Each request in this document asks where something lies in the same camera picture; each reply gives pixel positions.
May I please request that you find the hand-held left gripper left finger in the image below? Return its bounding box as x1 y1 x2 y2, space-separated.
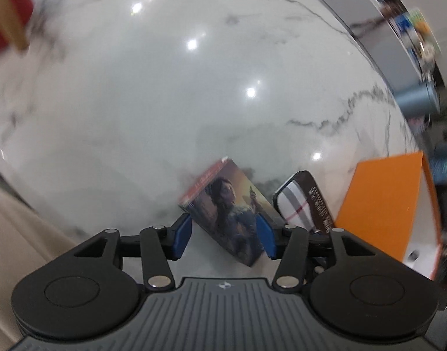
73 213 193 291

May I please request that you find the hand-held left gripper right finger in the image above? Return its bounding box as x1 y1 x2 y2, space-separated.
256 215 383 290

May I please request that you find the box with printed figure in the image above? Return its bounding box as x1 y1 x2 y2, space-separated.
177 157 286 267

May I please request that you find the large orange cardboard box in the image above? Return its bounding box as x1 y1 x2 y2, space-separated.
335 151 443 282

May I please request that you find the plaid flat box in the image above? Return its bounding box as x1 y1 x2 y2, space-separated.
272 170 336 235

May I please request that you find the beige seat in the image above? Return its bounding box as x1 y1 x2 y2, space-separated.
0 181 76 351

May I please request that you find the grey blue trash can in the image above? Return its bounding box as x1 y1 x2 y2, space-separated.
394 82 442 115

